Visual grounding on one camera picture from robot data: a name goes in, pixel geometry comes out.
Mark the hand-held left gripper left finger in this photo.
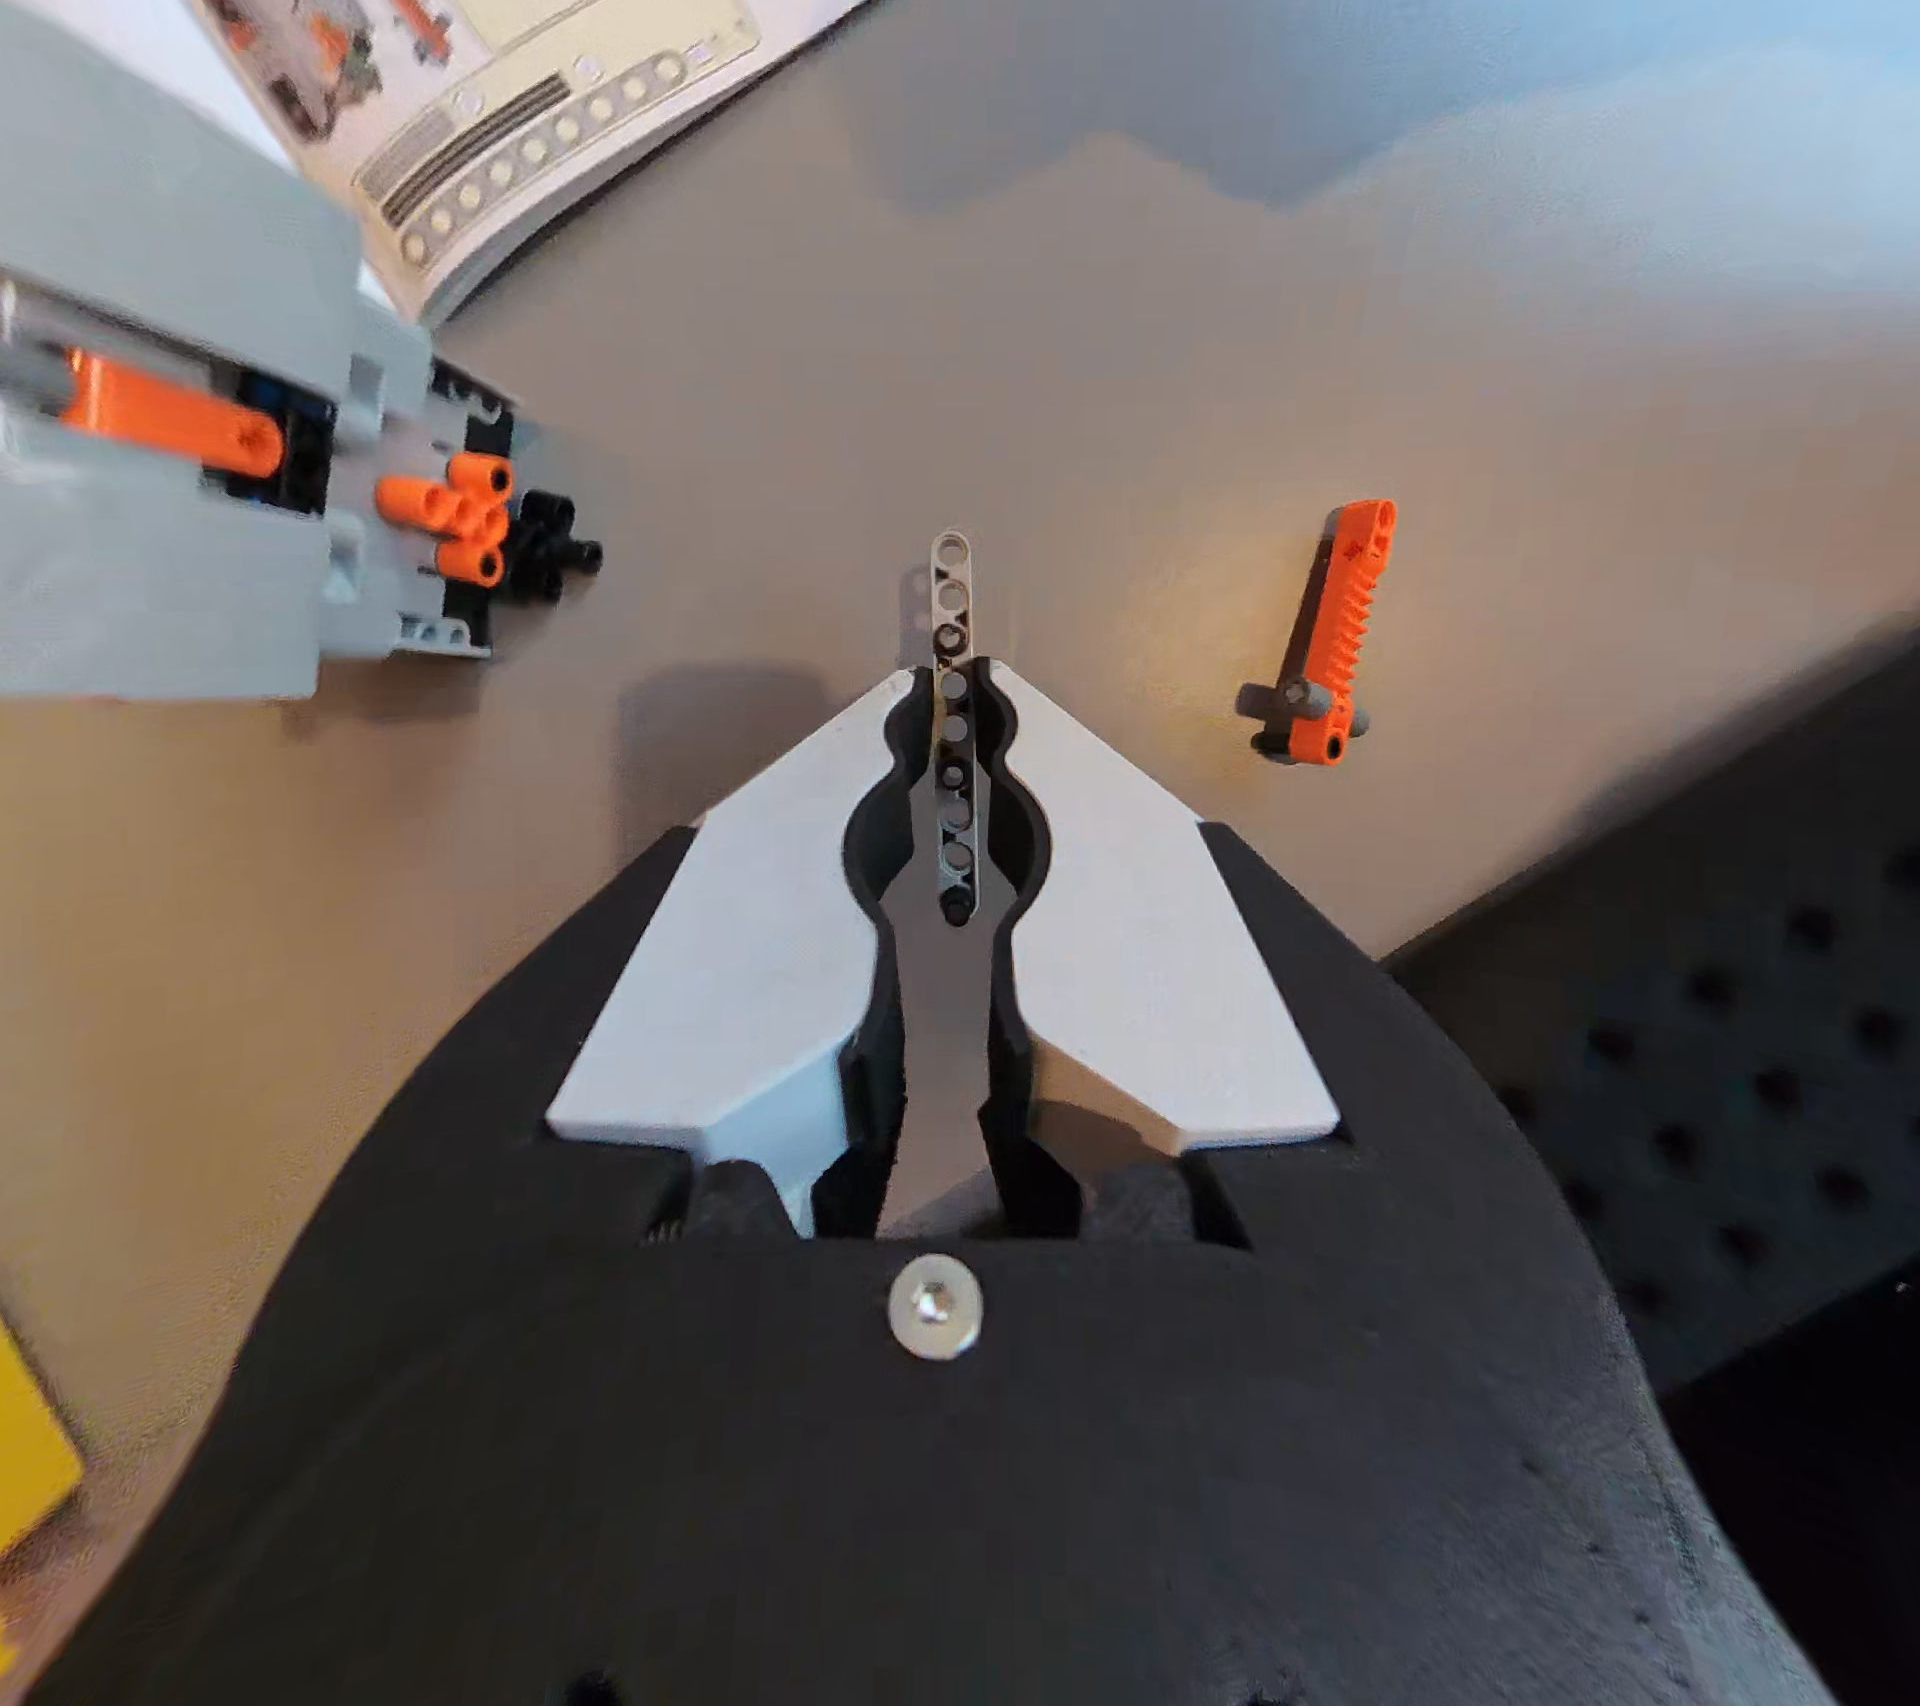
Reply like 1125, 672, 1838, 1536
544, 668, 941, 1239

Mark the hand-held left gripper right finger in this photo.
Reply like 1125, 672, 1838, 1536
973, 656, 1345, 1239

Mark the grey holed toy beam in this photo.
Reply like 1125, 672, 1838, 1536
925, 527, 990, 932

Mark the grey desk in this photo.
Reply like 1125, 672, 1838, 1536
0, 0, 1920, 1700

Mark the orange toothed toy part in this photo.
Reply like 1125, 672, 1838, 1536
1236, 497, 1400, 767

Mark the black perforated panel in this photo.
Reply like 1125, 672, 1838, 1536
1387, 640, 1920, 1706

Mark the yellow plastic bin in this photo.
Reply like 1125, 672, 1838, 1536
0, 1315, 89, 1558

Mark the grey toy robot model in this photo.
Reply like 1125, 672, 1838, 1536
0, 1, 607, 706

